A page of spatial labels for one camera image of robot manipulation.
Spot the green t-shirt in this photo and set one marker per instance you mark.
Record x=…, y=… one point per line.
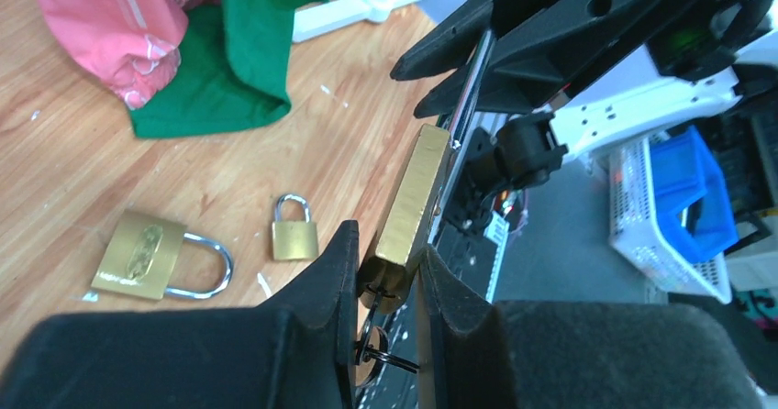
x=232, y=75

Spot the metal clothes rack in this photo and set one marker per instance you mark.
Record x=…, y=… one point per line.
x=314, y=21

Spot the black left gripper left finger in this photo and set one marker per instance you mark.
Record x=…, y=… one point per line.
x=294, y=350

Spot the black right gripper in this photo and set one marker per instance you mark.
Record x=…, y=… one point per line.
x=684, y=39

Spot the small brass padlock with key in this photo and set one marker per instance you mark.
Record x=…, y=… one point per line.
x=386, y=274

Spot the blue plastic bin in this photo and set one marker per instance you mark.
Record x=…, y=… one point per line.
x=694, y=213

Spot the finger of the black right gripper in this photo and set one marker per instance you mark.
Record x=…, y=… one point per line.
x=523, y=28

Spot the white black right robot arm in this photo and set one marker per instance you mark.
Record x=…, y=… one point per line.
x=631, y=100

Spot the white perforated basket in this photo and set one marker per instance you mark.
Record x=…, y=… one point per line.
x=635, y=234

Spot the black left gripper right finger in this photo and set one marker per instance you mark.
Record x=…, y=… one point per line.
x=529, y=354

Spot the pink printed shirt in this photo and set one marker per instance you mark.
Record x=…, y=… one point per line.
x=130, y=46

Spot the large brass padlock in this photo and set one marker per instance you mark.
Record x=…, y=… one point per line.
x=294, y=239

